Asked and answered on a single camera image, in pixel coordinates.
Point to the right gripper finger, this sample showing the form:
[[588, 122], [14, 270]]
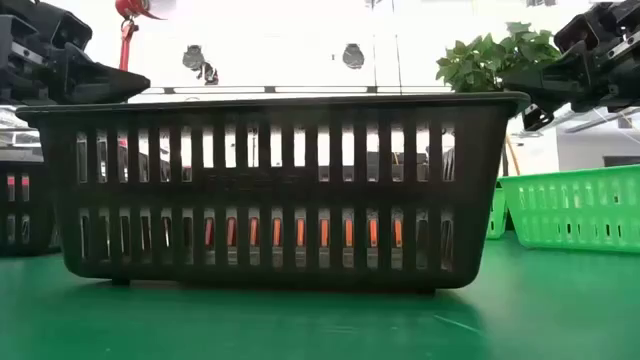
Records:
[[560, 85], [537, 119]]

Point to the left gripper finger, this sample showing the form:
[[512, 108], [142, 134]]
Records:
[[95, 85]]

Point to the green slotted basket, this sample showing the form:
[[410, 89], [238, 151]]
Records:
[[497, 215], [575, 190]]

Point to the yellow wooden stick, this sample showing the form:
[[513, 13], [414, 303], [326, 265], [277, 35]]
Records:
[[513, 155]]

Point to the grey ceiling pipe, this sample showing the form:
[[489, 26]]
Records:
[[595, 122]]

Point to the red desk lamp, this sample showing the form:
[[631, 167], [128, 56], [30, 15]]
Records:
[[126, 42]]

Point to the green leafy plant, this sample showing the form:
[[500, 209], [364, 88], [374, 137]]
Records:
[[480, 62]]

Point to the dark round ceiling fixture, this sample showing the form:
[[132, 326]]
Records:
[[193, 57], [353, 56]]

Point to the small dark ceiling fixture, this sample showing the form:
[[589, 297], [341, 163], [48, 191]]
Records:
[[210, 75]]

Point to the large black slotted basket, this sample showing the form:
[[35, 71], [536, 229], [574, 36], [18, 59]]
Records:
[[300, 192]]

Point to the orange slotted basket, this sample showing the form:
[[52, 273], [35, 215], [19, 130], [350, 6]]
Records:
[[276, 232]]

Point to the horizontal ceiling rail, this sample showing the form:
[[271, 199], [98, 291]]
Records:
[[320, 89]]

